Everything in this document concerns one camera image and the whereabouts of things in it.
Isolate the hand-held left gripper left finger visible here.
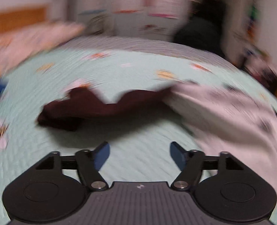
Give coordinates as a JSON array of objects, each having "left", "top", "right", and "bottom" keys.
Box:
[{"left": 32, "top": 141, "right": 111, "bottom": 191}]

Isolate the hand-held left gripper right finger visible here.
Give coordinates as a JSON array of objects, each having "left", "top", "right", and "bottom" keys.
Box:
[{"left": 170, "top": 141, "right": 248, "bottom": 191}]

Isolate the grey and maroon sweatshirt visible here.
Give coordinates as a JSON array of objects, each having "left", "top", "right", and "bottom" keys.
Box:
[{"left": 37, "top": 81, "right": 277, "bottom": 176}]

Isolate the bee print quilted bedspread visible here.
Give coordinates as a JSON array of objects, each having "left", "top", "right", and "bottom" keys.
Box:
[{"left": 0, "top": 37, "right": 277, "bottom": 225}]

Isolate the pale blue wardrobe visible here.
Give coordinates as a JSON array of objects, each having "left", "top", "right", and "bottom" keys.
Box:
[{"left": 70, "top": 0, "right": 200, "bottom": 40}]

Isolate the pink floral pillow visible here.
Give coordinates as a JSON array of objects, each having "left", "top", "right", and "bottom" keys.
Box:
[{"left": 0, "top": 20, "right": 85, "bottom": 75}]

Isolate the wooden headboard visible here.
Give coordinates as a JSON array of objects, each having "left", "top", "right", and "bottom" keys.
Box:
[{"left": 0, "top": 7, "right": 47, "bottom": 35}]

